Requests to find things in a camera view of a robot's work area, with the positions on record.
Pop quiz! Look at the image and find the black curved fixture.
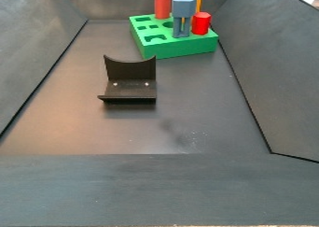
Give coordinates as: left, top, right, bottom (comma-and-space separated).
98, 55, 158, 102

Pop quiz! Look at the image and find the green foam shape board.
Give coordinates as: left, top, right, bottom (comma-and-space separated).
128, 14, 218, 59

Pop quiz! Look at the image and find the red hexagon peg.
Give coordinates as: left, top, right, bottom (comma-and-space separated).
192, 12, 212, 35

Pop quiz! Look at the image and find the blue arch peg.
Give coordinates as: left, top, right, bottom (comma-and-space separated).
172, 0, 198, 38

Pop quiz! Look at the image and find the red cylinder peg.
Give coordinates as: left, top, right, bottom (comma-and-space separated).
155, 0, 171, 19

